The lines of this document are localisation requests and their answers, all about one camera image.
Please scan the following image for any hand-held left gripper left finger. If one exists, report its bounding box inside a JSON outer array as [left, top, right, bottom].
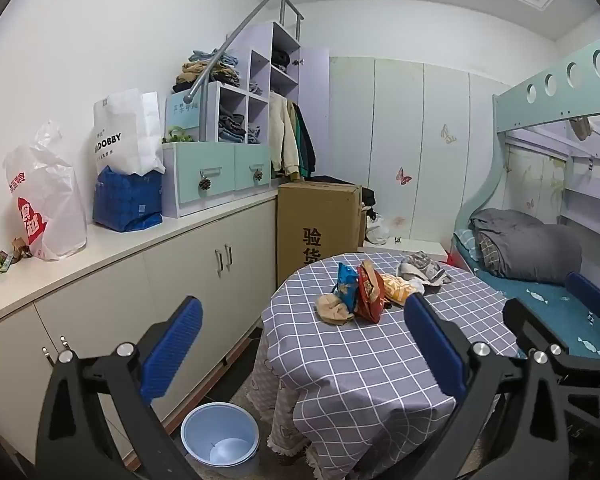
[[34, 296, 204, 480]]

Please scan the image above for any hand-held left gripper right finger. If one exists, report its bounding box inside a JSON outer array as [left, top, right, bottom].
[[402, 292, 573, 480]]

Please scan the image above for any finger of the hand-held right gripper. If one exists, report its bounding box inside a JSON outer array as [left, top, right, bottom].
[[502, 297, 600, 391], [564, 271, 600, 358]]

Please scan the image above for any orange snack packet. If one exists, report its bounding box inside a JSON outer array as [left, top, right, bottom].
[[380, 273, 426, 306]]

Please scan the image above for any grey wrapper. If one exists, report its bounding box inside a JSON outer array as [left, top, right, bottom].
[[396, 251, 453, 288]]

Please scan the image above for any red snack packet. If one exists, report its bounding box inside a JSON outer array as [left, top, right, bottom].
[[354, 260, 386, 324]]

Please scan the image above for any blue plastic bin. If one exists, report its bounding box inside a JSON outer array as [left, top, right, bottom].
[[180, 401, 261, 478]]

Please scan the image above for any blue snack packet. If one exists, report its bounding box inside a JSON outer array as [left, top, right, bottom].
[[331, 262, 359, 308]]

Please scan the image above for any tan paper bag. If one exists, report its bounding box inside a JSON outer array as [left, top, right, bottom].
[[315, 292, 356, 326]]

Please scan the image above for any teal candy print bedsheet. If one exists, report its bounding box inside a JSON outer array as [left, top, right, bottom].
[[472, 260, 600, 361]]

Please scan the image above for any grey duvet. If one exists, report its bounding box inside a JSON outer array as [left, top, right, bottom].
[[469, 208, 583, 285]]

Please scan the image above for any grey checked tablecloth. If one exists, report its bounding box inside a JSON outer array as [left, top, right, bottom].
[[260, 251, 523, 453]]

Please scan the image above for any white low cabinet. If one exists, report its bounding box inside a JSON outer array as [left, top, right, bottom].
[[0, 191, 280, 480]]

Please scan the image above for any checked pillow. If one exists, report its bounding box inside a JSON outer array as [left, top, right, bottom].
[[452, 227, 503, 276]]

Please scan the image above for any white low platform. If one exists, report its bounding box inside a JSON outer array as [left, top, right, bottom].
[[362, 240, 448, 263]]

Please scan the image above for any small white plastic bag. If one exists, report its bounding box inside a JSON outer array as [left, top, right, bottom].
[[365, 212, 391, 246]]

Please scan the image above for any beige patterned table skirt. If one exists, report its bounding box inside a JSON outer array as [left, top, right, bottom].
[[245, 330, 311, 461]]

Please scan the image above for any blue woven bag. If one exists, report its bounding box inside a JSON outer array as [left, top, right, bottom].
[[92, 165, 164, 233]]

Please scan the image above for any black clothes pile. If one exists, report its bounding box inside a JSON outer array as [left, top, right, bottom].
[[307, 175, 377, 208]]

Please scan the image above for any tan hanging object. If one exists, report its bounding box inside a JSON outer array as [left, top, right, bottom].
[[569, 116, 593, 141]]

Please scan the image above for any large cardboard box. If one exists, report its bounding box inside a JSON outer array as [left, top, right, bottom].
[[276, 181, 363, 286]]

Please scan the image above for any teal two-drawer unit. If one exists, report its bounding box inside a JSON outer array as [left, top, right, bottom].
[[161, 140, 272, 219]]

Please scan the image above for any white plastic bag red print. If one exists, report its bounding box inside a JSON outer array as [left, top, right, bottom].
[[1, 120, 88, 262]]

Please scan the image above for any white wardrobe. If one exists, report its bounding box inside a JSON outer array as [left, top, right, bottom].
[[328, 56, 511, 248]]

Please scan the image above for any black hanging jacket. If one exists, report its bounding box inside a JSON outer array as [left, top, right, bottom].
[[297, 105, 318, 178]]

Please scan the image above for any white paper shopping bag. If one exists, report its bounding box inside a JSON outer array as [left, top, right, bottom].
[[92, 88, 166, 177]]

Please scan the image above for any folded grey jeans pile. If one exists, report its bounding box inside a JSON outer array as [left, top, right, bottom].
[[217, 112, 247, 142]]

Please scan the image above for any green hanging jacket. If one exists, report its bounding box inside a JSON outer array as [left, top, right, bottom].
[[292, 105, 311, 178]]

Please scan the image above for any cream hanging jacket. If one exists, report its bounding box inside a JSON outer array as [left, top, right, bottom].
[[269, 92, 301, 178]]

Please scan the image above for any stack of folded clothes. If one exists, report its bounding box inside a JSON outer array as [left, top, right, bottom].
[[174, 49, 242, 88]]

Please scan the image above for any lilac stepped cube shelf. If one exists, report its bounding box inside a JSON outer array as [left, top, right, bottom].
[[200, 21, 331, 181]]

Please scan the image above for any white shelf with clothes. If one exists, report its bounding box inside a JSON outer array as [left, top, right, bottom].
[[187, 0, 303, 143]]

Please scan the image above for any teal bunk bed frame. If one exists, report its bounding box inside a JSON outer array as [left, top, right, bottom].
[[452, 37, 600, 271]]

